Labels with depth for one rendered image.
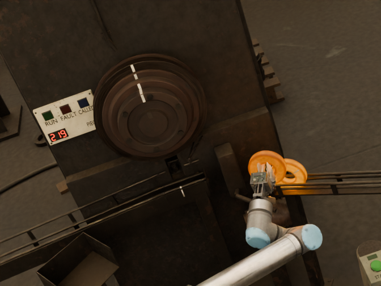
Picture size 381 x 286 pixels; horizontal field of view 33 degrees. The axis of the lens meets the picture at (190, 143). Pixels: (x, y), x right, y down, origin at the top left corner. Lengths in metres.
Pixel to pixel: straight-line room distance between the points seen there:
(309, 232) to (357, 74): 2.52
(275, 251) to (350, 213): 1.36
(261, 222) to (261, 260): 0.22
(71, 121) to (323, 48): 2.77
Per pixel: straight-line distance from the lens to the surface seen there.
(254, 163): 2.63
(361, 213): 3.59
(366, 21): 5.43
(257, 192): 2.52
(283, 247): 2.31
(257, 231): 2.41
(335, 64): 4.92
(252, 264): 2.24
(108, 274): 2.82
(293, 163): 2.73
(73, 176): 2.99
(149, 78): 2.59
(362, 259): 2.49
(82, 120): 2.84
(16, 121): 5.74
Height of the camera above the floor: 2.40
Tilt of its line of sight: 32 degrees down
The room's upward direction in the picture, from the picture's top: 21 degrees counter-clockwise
